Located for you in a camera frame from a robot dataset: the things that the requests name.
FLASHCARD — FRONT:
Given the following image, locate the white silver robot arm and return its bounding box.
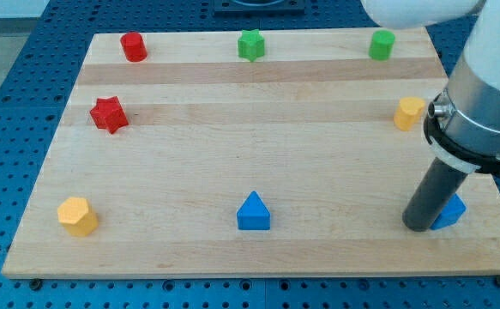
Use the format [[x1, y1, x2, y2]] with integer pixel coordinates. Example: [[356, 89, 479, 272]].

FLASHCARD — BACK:
[[362, 0, 500, 178]]

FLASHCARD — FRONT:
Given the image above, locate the yellow heart block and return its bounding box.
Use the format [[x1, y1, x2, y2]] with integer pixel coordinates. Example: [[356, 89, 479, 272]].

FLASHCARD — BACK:
[[393, 97, 425, 131]]

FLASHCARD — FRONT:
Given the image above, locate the wooden board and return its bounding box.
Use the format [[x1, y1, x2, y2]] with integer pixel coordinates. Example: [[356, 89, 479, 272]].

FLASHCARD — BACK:
[[2, 27, 500, 279]]

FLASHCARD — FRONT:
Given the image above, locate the blue triangle block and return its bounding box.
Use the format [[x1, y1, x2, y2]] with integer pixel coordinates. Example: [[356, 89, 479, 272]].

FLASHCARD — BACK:
[[237, 191, 271, 230]]

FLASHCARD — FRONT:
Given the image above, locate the green star block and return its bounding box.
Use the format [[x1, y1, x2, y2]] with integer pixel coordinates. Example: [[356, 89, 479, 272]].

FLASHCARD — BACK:
[[238, 29, 265, 62]]

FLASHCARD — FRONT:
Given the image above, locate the red star block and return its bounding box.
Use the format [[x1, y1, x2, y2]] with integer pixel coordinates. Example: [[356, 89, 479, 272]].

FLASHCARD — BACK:
[[90, 96, 129, 134]]

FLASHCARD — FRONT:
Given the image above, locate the red cylinder block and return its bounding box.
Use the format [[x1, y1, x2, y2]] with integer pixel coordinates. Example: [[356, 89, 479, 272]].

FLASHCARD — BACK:
[[120, 32, 148, 62]]

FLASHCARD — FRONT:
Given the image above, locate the green cylinder block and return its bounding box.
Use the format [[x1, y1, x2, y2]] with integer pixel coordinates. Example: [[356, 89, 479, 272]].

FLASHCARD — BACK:
[[368, 30, 395, 61]]

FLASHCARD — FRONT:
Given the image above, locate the yellow hexagon block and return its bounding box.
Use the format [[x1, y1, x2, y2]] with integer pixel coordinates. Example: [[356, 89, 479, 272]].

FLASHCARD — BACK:
[[57, 197, 99, 237]]

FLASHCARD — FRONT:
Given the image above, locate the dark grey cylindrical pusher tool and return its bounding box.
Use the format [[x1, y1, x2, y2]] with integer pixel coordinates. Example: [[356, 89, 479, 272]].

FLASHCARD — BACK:
[[402, 158, 468, 232]]

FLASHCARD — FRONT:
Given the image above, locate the blue pentagon block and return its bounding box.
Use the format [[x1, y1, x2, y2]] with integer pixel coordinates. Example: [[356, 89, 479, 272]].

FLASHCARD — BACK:
[[430, 193, 467, 230]]

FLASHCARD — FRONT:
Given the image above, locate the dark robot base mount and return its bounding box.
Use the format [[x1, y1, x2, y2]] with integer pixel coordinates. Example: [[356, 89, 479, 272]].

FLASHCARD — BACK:
[[211, 0, 306, 15]]

